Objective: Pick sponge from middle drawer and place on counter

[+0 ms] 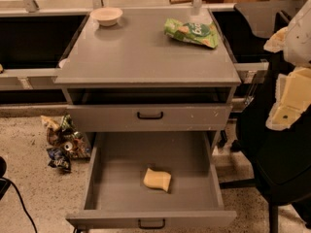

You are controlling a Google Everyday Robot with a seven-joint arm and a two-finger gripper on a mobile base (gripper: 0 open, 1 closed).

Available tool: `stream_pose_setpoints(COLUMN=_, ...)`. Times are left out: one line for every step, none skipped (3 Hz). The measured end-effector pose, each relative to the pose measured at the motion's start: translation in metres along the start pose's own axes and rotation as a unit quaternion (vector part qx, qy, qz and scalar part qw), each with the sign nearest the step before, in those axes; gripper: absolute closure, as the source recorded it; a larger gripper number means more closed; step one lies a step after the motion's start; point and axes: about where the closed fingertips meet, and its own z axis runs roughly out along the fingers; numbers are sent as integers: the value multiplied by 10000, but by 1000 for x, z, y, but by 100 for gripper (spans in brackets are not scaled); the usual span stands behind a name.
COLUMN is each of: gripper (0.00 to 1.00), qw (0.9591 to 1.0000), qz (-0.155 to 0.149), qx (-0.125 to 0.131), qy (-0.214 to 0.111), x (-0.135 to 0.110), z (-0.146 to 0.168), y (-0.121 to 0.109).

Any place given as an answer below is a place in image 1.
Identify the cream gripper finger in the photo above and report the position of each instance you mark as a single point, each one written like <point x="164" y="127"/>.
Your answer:
<point x="293" y="97"/>
<point x="276" y="42"/>

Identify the yellow sponge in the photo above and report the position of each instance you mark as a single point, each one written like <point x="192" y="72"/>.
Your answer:
<point x="157" y="179"/>

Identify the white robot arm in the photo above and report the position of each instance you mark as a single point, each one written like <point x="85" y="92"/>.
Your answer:
<point x="297" y="47"/>

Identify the closed grey top drawer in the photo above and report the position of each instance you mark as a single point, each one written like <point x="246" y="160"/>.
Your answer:
<point x="131" y="118"/>

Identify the grey drawer cabinet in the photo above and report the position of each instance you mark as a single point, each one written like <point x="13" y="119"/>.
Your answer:
<point x="135" y="63"/>

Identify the open grey middle drawer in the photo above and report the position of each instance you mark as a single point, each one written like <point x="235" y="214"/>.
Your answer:
<point x="117" y="198"/>

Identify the black office chair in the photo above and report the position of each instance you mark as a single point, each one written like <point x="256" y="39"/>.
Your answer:
<point x="281" y="160"/>

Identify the green snack bag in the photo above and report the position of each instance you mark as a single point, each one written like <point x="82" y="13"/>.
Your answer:
<point x="192" y="32"/>

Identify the wooden stick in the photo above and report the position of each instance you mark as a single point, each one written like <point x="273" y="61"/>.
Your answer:
<point x="179" y="1"/>

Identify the white bowl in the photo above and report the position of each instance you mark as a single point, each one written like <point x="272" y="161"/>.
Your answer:
<point x="106" y="16"/>

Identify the pile of snack wrappers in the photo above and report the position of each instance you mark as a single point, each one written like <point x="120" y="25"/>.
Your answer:
<point x="65" y="142"/>

